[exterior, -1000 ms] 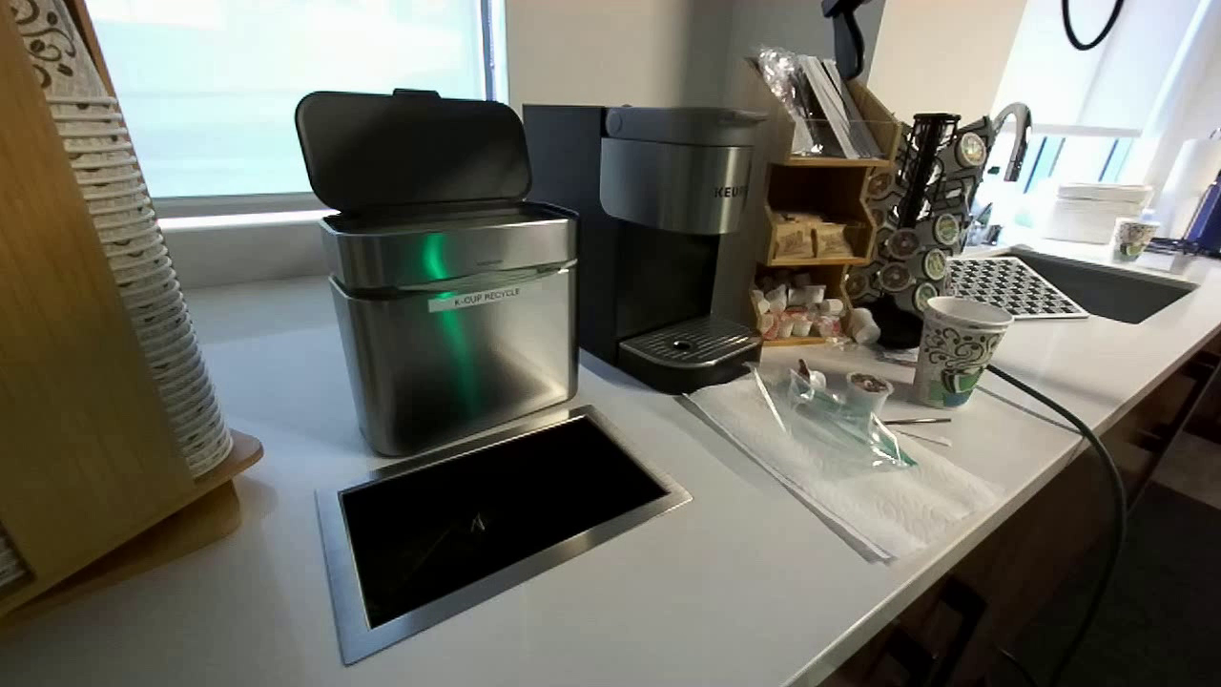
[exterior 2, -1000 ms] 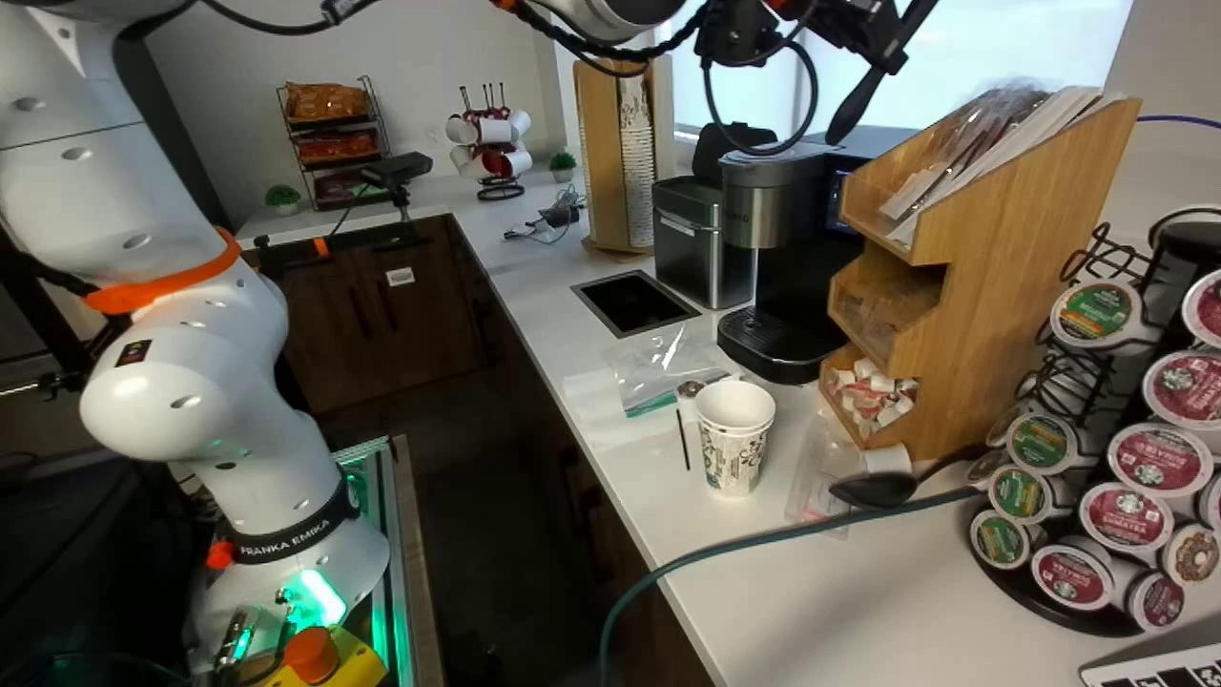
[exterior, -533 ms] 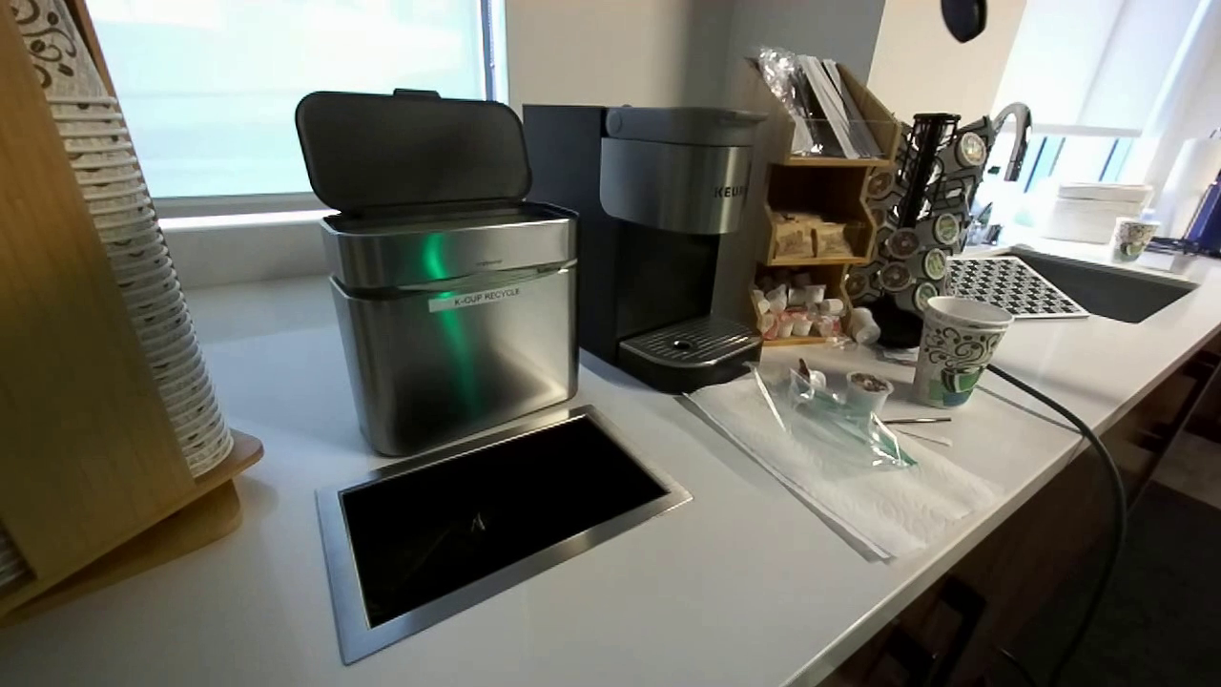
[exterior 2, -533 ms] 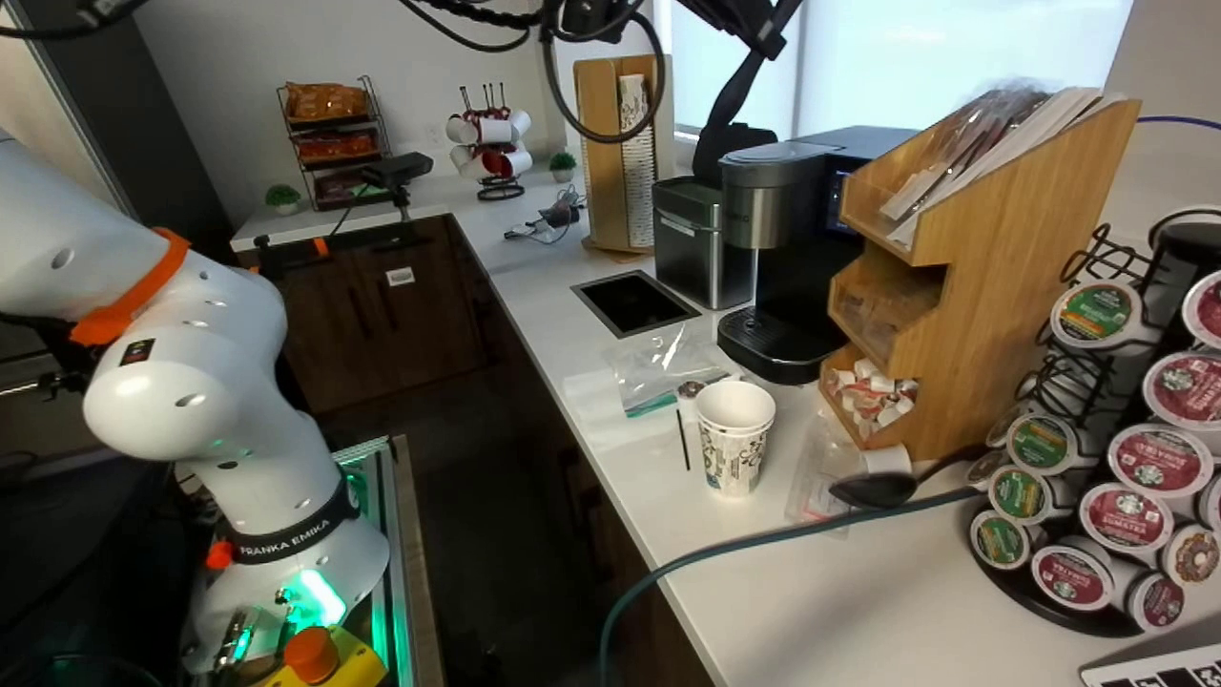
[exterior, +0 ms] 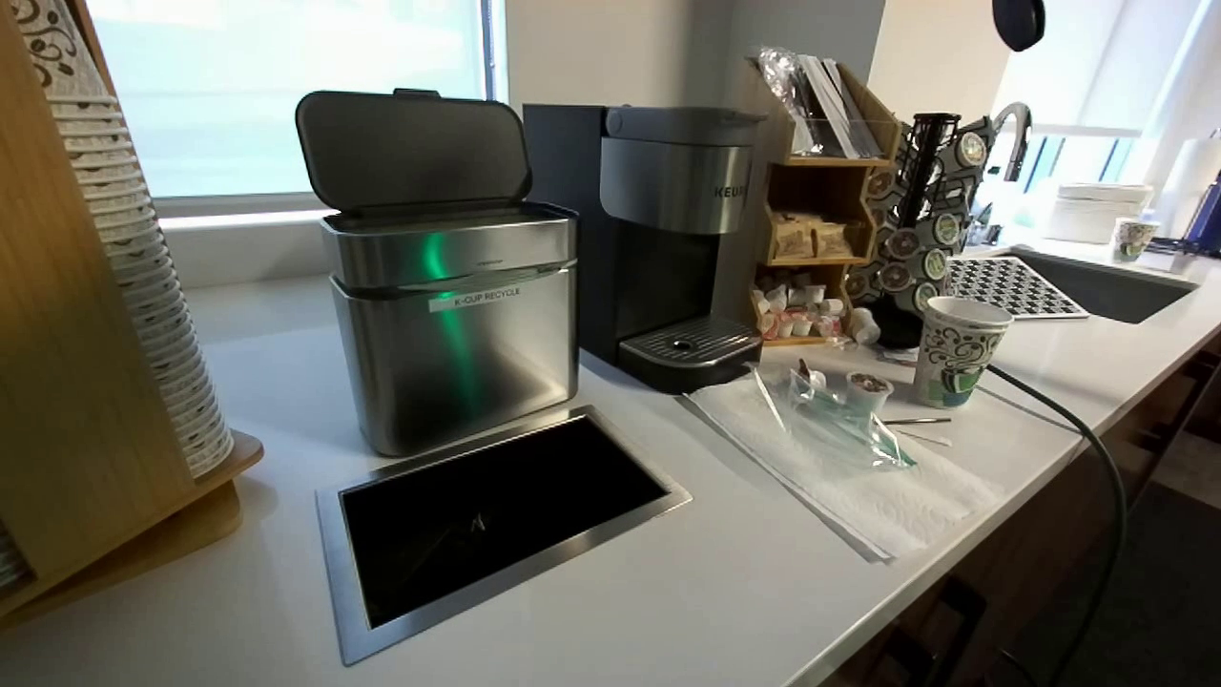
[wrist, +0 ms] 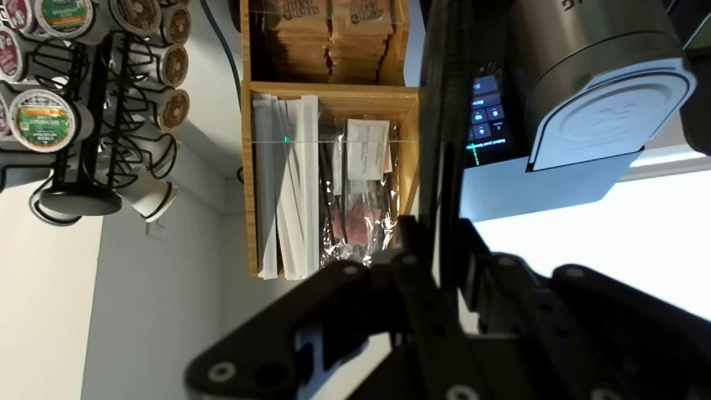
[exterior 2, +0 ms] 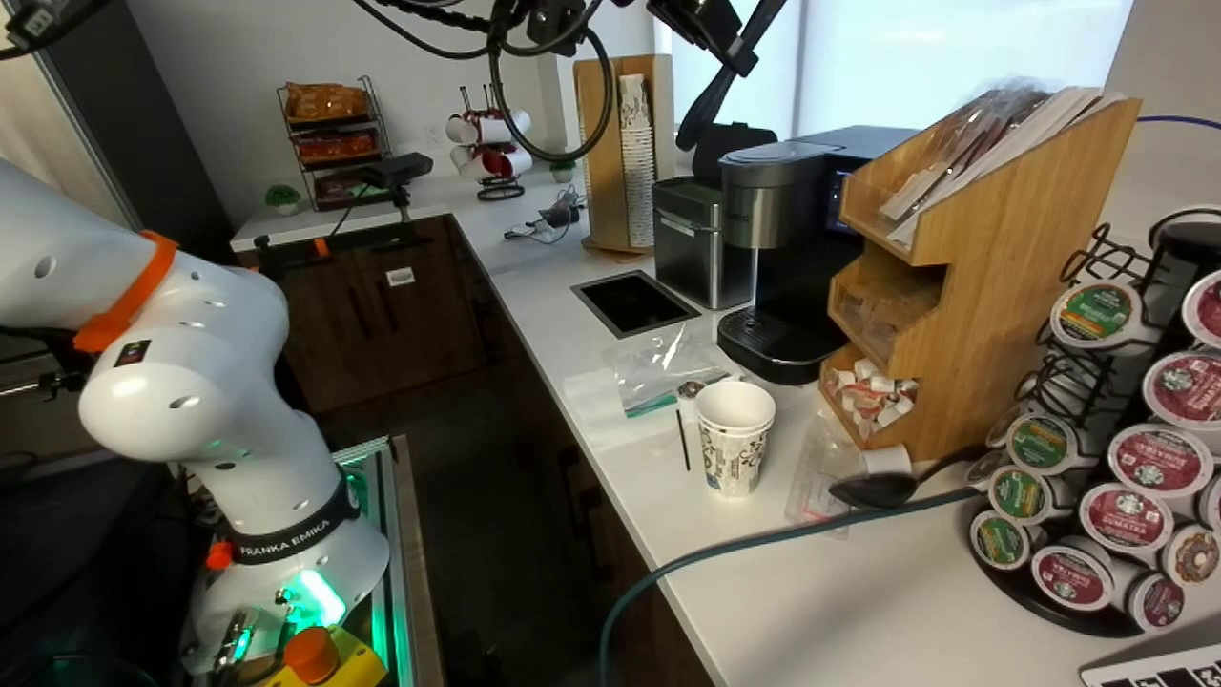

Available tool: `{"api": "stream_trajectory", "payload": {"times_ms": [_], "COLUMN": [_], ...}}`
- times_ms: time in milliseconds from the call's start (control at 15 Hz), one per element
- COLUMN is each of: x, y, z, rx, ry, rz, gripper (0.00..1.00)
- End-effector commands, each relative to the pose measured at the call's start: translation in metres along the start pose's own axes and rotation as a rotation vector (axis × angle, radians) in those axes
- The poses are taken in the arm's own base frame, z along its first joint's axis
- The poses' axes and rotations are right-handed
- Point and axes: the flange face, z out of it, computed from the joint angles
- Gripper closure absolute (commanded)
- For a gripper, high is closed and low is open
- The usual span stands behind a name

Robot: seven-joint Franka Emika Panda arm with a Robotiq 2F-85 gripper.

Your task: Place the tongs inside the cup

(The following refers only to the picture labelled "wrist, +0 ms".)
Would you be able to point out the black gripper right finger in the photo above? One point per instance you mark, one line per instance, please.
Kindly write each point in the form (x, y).
(591, 334)

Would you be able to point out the black silver coffee machine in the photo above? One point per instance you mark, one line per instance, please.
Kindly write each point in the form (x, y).
(591, 45)

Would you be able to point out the green lid coffee pod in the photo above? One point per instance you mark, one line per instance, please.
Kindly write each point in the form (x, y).
(66, 15)
(40, 122)

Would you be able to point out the wooden condiment organizer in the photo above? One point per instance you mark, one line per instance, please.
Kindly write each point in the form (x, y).
(335, 92)

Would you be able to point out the red lid coffee pod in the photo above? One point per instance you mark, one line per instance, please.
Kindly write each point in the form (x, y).
(15, 13)
(9, 56)

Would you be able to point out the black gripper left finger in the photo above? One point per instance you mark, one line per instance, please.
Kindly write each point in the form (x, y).
(357, 296)

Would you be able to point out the brown sugar packet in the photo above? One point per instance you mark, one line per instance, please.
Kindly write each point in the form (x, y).
(296, 36)
(364, 36)

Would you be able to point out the white coffee pod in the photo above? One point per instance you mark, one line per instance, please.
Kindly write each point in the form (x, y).
(151, 199)

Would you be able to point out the white paper packet stack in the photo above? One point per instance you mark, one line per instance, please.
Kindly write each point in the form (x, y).
(286, 185)

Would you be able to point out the brown lid coffee pod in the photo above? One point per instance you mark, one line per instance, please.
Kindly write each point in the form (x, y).
(177, 26)
(175, 65)
(138, 13)
(175, 110)

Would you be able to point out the clear wrapped cutlery packet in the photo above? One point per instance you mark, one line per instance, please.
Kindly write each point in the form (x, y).
(364, 202)

